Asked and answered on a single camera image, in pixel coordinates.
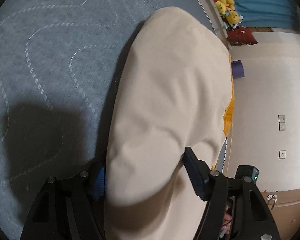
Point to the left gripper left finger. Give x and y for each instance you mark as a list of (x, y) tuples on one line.
[(100, 183)]

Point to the white wall socket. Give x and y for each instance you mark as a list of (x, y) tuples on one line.
[(282, 154)]

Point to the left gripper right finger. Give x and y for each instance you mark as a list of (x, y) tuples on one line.
[(212, 188)]

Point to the yellow plush toys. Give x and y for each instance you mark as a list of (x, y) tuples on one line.
[(228, 13)]

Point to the dark red cushion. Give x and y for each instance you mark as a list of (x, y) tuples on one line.
[(241, 36)]

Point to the grey quilted mattress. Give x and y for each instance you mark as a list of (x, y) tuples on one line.
[(60, 65)]

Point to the beige and mustard jacket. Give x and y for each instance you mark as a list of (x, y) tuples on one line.
[(176, 91)]

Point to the blue curtain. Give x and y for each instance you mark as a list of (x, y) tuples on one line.
[(269, 13)]

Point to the white wall switch pair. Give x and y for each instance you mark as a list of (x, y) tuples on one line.
[(282, 122)]

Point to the purple flat box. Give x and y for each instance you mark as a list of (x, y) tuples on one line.
[(237, 69)]

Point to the person's right hand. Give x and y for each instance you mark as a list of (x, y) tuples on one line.
[(227, 219)]

